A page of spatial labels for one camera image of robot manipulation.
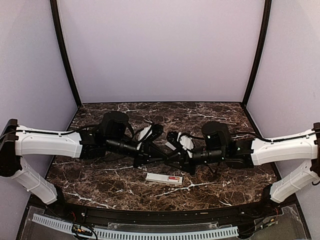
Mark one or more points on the black front rail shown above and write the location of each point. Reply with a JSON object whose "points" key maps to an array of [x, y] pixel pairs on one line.
{"points": [[102, 216]]}

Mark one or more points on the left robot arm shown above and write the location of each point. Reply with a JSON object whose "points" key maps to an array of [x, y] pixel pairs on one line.
{"points": [[113, 134]]}

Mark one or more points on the white remote control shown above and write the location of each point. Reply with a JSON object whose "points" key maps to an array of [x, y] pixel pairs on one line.
{"points": [[161, 178]]}

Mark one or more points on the white battery cover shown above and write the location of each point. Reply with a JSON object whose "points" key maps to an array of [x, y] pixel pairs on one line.
{"points": [[169, 145]]}

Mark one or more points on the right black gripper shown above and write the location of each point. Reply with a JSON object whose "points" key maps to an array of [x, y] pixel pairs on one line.
{"points": [[185, 164]]}

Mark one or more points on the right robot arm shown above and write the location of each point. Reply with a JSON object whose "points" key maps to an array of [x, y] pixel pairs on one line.
{"points": [[247, 153]]}

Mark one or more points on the black frame post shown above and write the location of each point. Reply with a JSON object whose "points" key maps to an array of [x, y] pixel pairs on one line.
{"points": [[63, 52], [259, 51]]}

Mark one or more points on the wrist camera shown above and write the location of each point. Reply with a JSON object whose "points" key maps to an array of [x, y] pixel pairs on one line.
{"points": [[178, 139], [150, 133]]}

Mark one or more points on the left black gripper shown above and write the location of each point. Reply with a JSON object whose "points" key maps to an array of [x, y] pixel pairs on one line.
{"points": [[147, 151]]}

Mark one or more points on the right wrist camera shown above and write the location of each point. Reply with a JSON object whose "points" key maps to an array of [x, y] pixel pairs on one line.
{"points": [[178, 139]]}

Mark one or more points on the white slotted cable duct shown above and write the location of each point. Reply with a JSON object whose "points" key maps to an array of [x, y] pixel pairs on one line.
{"points": [[99, 233]]}

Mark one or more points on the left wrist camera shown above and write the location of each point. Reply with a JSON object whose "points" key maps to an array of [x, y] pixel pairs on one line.
{"points": [[150, 133]]}

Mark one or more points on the red battery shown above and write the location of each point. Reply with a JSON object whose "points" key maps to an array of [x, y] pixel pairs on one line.
{"points": [[174, 178]]}

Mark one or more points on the right black frame post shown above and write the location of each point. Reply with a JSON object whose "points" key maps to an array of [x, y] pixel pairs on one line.
{"points": [[259, 51]]}

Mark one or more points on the left black frame post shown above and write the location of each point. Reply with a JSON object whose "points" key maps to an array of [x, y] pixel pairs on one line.
{"points": [[63, 52]]}

